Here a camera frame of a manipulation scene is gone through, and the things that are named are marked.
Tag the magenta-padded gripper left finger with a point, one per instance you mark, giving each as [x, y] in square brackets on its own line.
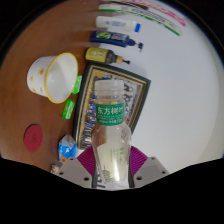
[71, 170]

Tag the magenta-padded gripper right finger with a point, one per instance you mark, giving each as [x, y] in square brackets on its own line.
[151, 170]

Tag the clear bottle with green label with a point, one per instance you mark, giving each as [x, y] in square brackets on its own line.
[111, 140]

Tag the small patterned packet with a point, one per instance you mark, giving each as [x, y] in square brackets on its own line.
[56, 167]

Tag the blue tissue pack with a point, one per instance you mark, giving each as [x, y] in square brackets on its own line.
[66, 148]

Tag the flat round red coaster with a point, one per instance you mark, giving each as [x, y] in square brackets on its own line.
[33, 138]

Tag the small green packet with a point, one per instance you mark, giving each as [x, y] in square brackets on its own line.
[77, 85]
[68, 109]

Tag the framed group picture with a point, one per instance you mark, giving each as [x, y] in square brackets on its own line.
[136, 96]

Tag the white mug with yellow rim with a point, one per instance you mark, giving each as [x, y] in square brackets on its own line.
[40, 75]

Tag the amber pump bottle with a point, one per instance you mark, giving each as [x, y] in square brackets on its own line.
[100, 55]

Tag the dark blue pump bottle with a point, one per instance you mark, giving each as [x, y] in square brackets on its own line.
[111, 38]

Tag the white bottle with blue cap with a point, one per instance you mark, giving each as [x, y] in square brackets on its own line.
[115, 24]

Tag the long green and white box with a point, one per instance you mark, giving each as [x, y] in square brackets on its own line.
[146, 16]

